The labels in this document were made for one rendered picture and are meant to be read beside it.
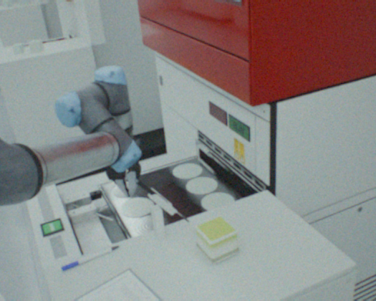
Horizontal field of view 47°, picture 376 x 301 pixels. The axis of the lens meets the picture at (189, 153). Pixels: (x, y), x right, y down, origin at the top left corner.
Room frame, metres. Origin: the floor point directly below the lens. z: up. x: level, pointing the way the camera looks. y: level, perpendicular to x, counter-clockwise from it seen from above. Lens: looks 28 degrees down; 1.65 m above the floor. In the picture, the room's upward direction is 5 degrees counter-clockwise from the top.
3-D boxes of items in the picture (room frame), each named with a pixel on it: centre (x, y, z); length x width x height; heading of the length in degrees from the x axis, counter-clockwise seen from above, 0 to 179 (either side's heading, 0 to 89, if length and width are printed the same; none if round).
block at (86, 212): (1.08, 0.34, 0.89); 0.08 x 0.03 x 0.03; 113
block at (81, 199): (1.15, 0.37, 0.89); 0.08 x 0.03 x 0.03; 113
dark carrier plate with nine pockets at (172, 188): (1.13, 0.07, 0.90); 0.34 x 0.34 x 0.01; 23
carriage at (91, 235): (1.01, 0.31, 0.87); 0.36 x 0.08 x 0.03; 23
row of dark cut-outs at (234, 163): (1.22, -0.12, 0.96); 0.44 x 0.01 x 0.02; 23
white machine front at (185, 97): (1.39, -0.06, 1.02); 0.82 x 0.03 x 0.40; 23
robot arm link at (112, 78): (1.03, 0.18, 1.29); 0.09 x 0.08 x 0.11; 140
